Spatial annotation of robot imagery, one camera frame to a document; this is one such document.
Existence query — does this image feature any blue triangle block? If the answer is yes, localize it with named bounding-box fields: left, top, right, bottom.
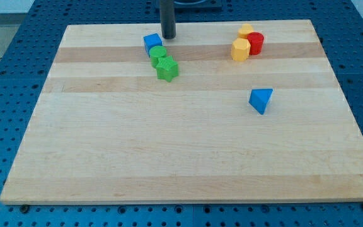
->
left=248, top=88, right=274, bottom=115

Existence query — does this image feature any green star block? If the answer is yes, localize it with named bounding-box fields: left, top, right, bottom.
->
left=156, top=55, right=179, bottom=83

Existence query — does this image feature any green cylinder block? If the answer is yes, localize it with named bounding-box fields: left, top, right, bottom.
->
left=149, top=45, right=167, bottom=68

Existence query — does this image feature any blue cube block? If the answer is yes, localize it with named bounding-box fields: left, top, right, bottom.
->
left=143, top=33, right=163, bottom=56

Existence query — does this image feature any yellow hexagon block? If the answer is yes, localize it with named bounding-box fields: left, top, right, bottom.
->
left=231, top=38, right=251, bottom=61

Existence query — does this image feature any light wooden board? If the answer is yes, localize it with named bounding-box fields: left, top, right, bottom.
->
left=0, top=20, right=363, bottom=205

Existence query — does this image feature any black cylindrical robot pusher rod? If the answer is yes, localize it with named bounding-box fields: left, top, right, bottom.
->
left=159, top=0, right=176, bottom=40

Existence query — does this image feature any red cylinder block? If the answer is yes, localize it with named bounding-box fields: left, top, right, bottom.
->
left=247, top=32, right=264, bottom=55

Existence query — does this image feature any yellow rear block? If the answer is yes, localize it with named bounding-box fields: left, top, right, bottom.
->
left=238, top=23, right=255, bottom=39

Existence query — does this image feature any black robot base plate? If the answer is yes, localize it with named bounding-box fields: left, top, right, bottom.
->
left=173, top=0, right=222, bottom=9

